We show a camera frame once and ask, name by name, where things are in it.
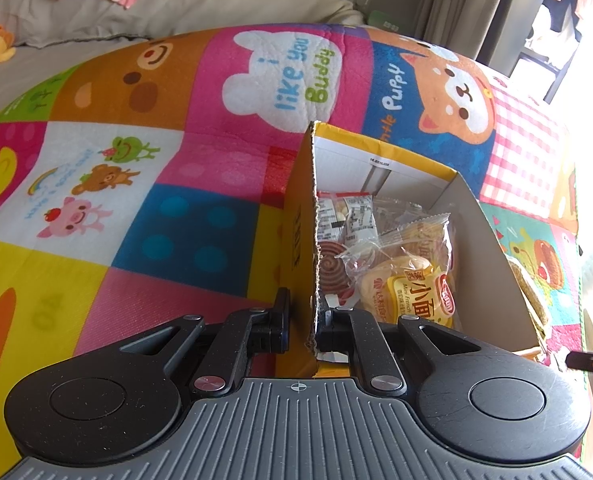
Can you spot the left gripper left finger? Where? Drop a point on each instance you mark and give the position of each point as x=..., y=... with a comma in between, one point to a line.
x=244, y=334

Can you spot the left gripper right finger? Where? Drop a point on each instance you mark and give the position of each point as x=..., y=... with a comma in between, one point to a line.
x=357, y=334

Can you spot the chocolate swirl lollipop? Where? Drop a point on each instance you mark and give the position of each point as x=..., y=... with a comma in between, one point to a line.
x=336, y=288

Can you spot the yellow mini bread packet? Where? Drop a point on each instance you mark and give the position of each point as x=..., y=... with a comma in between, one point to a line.
x=406, y=271

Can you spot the yellow cardboard box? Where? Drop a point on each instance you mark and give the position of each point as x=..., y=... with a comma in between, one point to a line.
x=489, y=302

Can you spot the white printed snack packet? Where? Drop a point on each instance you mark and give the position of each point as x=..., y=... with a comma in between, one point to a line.
x=345, y=218

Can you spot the colourful cartoon play mat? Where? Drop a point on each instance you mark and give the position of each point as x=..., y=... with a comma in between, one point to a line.
x=148, y=183

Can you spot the grey curtain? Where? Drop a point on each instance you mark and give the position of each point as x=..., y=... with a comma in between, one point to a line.
x=491, y=32

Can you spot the grey bed cover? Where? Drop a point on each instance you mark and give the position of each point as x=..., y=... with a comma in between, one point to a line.
x=53, y=35

